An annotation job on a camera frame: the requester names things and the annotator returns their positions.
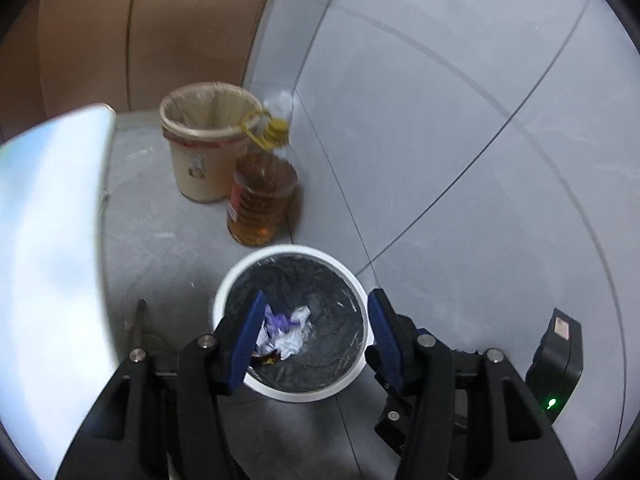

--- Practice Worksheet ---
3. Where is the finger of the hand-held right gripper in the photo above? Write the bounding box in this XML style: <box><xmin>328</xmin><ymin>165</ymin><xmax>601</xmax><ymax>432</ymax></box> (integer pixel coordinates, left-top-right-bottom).
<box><xmin>374</xmin><ymin>394</ymin><xmax>417</xmax><ymax>457</ymax></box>

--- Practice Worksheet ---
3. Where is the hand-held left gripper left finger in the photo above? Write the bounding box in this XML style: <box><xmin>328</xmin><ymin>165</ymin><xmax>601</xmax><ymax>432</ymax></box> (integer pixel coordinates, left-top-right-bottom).
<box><xmin>55</xmin><ymin>288</ymin><xmax>268</xmax><ymax>480</ymax></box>

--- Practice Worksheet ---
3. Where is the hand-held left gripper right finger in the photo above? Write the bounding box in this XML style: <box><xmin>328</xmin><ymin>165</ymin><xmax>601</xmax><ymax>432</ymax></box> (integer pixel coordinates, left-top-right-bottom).
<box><xmin>365</xmin><ymin>287</ymin><xmax>573</xmax><ymax>480</ymax></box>

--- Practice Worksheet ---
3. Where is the white bin with black liner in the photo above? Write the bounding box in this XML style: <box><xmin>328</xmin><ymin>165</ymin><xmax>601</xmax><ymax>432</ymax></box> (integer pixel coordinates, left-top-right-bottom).
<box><xmin>212</xmin><ymin>244</ymin><xmax>375</xmax><ymax>403</ymax></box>

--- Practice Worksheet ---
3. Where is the purple wrapper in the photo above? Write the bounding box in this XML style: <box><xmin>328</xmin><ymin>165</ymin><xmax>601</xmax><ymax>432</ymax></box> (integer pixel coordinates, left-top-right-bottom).
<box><xmin>264</xmin><ymin>310</ymin><xmax>293</xmax><ymax>333</ymax></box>

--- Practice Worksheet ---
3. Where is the crumpled white paper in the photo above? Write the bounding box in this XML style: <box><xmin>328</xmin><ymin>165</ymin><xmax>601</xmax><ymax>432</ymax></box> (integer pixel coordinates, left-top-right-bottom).
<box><xmin>256</xmin><ymin>305</ymin><xmax>313</xmax><ymax>361</ymax></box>

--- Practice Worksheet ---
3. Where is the cooking oil bottle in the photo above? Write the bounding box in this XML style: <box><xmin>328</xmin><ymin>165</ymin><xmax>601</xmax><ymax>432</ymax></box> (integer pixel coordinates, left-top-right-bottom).
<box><xmin>226</xmin><ymin>110</ymin><xmax>299</xmax><ymax>247</ymax></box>

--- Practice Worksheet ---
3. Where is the beige bin with clear liner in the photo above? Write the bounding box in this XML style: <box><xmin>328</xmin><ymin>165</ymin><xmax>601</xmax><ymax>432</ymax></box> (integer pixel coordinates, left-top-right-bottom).
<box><xmin>160</xmin><ymin>81</ymin><xmax>264</xmax><ymax>204</ymax></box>

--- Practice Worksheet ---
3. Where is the white table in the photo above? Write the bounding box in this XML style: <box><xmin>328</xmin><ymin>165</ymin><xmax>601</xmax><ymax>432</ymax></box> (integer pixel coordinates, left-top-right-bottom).
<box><xmin>0</xmin><ymin>103</ymin><xmax>117</xmax><ymax>461</ymax></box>

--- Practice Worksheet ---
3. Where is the clear plastic bag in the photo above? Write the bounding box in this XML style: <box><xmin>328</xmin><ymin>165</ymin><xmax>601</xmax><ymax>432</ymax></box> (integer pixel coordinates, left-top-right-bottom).
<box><xmin>262</xmin><ymin>91</ymin><xmax>293</xmax><ymax>121</ymax></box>

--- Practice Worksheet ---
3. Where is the brown wooden cabinet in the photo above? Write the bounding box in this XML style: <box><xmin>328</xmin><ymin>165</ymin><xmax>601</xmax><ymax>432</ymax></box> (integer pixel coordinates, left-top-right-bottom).
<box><xmin>0</xmin><ymin>0</ymin><xmax>291</xmax><ymax>141</ymax></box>

